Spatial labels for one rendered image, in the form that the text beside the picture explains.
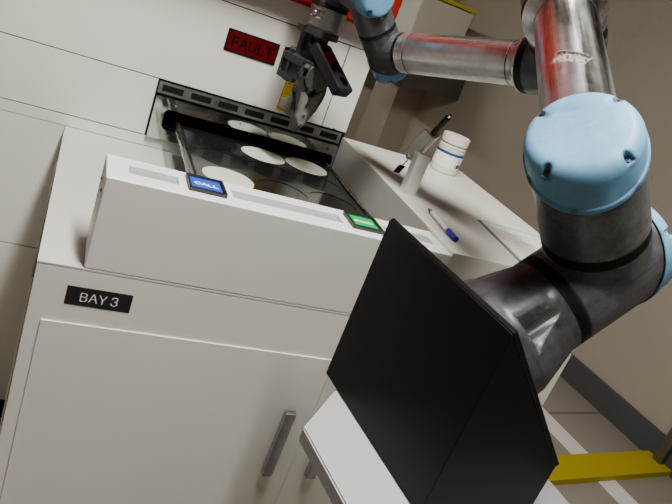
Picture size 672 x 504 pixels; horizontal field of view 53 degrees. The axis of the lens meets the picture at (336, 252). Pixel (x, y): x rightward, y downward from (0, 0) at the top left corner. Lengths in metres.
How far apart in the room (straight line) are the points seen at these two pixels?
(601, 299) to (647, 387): 2.44
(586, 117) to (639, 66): 2.79
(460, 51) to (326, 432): 0.71
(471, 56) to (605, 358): 2.31
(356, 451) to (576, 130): 0.43
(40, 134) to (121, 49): 0.25
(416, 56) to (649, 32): 2.35
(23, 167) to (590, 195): 1.23
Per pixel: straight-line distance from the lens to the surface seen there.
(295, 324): 1.08
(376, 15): 1.29
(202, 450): 1.20
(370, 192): 1.43
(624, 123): 0.71
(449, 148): 1.67
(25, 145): 1.59
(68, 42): 1.53
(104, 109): 1.55
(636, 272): 0.79
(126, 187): 0.94
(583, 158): 0.68
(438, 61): 1.25
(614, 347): 3.31
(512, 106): 3.98
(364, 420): 0.84
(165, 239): 0.97
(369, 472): 0.79
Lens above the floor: 1.28
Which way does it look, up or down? 20 degrees down
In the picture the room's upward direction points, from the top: 21 degrees clockwise
